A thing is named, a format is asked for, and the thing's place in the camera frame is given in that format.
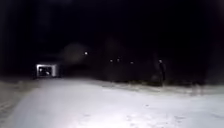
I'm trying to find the lit underpass tunnel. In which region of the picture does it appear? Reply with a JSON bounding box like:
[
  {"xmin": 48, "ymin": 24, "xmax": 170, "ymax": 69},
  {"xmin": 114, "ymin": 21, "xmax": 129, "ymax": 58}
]
[{"xmin": 35, "ymin": 63, "xmax": 61, "ymax": 79}]

